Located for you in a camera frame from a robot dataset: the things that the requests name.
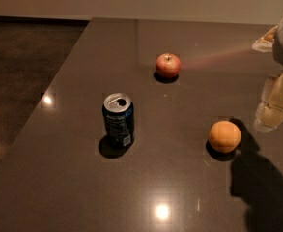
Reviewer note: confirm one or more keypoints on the orange fruit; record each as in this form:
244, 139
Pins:
224, 136

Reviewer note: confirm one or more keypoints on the dark blue pepsi can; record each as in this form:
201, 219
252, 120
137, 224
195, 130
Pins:
118, 115

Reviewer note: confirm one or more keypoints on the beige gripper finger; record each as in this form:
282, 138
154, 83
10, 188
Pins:
265, 43
269, 113

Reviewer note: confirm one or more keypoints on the red apple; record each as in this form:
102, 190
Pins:
168, 65

